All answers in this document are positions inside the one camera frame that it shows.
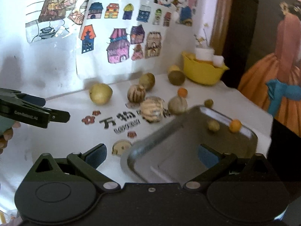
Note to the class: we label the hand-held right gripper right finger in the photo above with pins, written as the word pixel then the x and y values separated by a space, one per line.
pixel 207 155

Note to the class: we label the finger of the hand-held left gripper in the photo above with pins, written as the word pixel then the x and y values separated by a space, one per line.
pixel 35 100
pixel 60 117

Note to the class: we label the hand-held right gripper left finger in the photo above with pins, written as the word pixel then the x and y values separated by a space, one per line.
pixel 97 155

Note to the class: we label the metal tray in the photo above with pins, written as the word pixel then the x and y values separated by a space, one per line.
pixel 183 146

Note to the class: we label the yellow-green mango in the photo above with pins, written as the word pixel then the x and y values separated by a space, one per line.
pixel 101 95

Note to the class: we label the small orange fruit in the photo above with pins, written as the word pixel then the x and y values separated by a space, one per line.
pixel 235 125
pixel 182 92

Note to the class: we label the person's left hand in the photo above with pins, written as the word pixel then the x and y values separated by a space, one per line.
pixel 8 134

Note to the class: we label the white printed tablecloth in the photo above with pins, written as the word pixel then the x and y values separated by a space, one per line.
pixel 70 141

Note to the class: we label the small green fruit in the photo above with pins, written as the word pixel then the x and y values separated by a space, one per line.
pixel 208 103
pixel 213 125

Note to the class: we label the round tan green fruit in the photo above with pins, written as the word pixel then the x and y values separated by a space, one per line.
pixel 177 105

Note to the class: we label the large striped tan fruit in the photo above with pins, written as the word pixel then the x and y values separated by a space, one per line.
pixel 151 111

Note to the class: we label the round striped brown fruit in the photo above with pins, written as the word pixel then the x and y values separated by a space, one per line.
pixel 136 93

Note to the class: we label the dark green round fruit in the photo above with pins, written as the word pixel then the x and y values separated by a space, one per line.
pixel 176 77

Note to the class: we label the yellow plastic bowl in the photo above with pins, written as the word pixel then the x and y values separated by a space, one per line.
pixel 203 71

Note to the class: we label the round olive green fruit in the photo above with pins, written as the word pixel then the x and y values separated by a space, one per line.
pixel 147 81

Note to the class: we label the paper drawing with line art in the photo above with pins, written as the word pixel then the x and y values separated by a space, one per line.
pixel 51 11

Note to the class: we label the small white cube box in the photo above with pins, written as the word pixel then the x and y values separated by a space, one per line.
pixel 217 60

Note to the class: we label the white jar with orange contents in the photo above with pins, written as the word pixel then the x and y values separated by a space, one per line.
pixel 204 54

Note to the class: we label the paper drawing of coloured houses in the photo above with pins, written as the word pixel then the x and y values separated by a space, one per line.
pixel 122 33

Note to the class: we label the twig with yellow flowers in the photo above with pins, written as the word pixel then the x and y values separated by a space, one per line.
pixel 201 38

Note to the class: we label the wall poster of orange dress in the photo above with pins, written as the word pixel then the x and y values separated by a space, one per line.
pixel 282 58

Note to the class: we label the wooden frame post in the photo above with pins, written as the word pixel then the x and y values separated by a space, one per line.
pixel 222 16

